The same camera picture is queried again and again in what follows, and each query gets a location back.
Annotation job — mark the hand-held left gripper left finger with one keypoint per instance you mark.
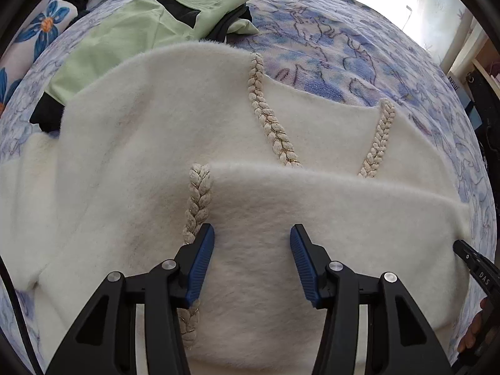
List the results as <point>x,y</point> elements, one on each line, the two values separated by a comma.
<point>201,259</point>

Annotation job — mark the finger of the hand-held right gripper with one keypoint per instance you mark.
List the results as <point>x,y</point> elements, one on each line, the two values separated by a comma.
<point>465,252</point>

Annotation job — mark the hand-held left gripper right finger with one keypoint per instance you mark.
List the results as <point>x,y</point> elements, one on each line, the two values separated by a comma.
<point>302,265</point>

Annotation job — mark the white fuzzy sweater braided trim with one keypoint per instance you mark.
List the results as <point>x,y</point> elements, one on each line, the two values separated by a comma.
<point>156,125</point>

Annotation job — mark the person's right hand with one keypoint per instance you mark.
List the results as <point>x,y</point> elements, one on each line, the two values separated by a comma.
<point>474,328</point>

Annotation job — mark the white printed box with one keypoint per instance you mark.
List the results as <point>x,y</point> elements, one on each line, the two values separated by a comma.
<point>456,84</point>

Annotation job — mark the light green garment black trim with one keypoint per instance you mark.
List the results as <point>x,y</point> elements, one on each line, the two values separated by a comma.
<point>117,39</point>

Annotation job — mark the sheer white curtain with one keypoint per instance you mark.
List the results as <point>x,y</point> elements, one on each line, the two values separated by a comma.
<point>429,7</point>

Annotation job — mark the blue flower print pillow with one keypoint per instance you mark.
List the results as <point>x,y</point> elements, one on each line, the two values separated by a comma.
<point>47,19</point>

